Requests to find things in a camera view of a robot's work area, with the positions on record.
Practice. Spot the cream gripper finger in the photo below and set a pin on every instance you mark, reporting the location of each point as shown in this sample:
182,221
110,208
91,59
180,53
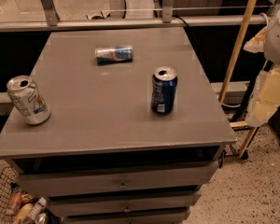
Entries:
265,97
256,43

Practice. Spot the blue pepsi can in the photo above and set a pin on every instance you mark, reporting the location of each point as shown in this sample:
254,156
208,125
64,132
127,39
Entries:
164,84

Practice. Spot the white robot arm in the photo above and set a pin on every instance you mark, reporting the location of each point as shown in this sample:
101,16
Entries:
272,40

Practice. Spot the lying red bull can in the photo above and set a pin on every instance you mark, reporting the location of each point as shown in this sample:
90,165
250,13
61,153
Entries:
115,54

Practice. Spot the white green 7up can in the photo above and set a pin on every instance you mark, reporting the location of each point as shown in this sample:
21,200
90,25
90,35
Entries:
25,95

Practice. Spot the grey drawer cabinet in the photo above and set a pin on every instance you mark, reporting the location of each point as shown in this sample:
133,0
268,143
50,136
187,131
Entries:
104,156

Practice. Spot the white bottle in basket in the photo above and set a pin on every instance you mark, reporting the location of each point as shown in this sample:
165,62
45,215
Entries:
35,211

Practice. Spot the red snack bag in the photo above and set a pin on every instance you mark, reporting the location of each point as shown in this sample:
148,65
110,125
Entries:
18,198

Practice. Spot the yellow snack packet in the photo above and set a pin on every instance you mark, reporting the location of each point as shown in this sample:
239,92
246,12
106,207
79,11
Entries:
21,215

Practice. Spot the metal railing frame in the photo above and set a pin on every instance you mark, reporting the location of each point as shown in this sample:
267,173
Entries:
61,15

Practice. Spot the wire basket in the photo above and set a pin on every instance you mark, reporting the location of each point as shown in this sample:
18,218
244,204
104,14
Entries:
7,183

